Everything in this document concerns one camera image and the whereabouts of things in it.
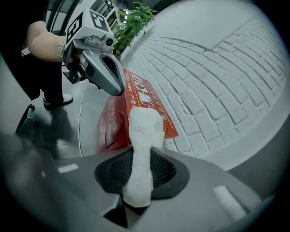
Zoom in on person's left hand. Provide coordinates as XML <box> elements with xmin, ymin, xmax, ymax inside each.
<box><xmin>68</xmin><ymin>50</ymin><xmax>89</xmax><ymax>69</ymax></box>

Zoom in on green leafy plant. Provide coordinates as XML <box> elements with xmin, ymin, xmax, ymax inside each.
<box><xmin>111</xmin><ymin>1</ymin><xmax>158</xmax><ymax>60</ymax></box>

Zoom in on person's black shirt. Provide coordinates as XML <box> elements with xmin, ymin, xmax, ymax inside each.
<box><xmin>0</xmin><ymin>0</ymin><xmax>49</xmax><ymax>54</ymax></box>

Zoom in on red fire extinguisher box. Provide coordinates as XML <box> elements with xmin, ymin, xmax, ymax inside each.
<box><xmin>96</xmin><ymin>68</ymin><xmax>179</xmax><ymax>155</ymax></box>

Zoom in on person's left forearm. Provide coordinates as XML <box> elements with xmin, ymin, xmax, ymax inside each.
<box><xmin>26</xmin><ymin>21</ymin><xmax>66</xmax><ymax>63</ymax></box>

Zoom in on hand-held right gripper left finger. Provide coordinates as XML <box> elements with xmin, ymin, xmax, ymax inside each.
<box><xmin>45</xmin><ymin>147</ymin><xmax>135</xmax><ymax>232</ymax></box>

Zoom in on white wrist strap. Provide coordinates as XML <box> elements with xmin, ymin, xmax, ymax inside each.
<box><xmin>57</xmin><ymin>41</ymin><xmax>66</xmax><ymax>62</ymax></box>

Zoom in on white shoe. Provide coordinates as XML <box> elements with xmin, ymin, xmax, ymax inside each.
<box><xmin>42</xmin><ymin>93</ymin><xmax>73</xmax><ymax>106</ymax></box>

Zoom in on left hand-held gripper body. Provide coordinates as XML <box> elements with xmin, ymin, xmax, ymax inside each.
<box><xmin>63</xmin><ymin>7</ymin><xmax>116</xmax><ymax>85</ymax></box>

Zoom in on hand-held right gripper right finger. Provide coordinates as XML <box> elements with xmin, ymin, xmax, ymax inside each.
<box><xmin>127</xmin><ymin>146</ymin><xmax>276</xmax><ymax>232</ymax></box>

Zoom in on white cloth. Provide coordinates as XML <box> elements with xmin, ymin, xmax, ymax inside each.
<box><xmin>122</xmin><ymin>106</ymin><xmax>165</xmax><ymax>208</ymax></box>

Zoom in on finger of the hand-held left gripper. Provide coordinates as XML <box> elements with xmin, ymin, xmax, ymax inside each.
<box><xmin>82</xmin><ymin>49</ymin><xmax>126</xmax><ymax>97</ymax></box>
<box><xmin>84</xmin><ymin>67</ymin><xmax>102</xmax><ymax>90</ymax></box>

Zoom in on white cable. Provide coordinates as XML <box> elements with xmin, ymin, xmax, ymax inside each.
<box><xmin>77</xmin><ymin>79</ymin><xmax>88</xmax><ymax>157</ymax></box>

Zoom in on person's black trousers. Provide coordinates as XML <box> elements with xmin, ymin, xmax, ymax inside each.
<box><xmin>0</xmin><ymin>51</ymin><xmax>65</xmax><ymax>105</ymax></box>

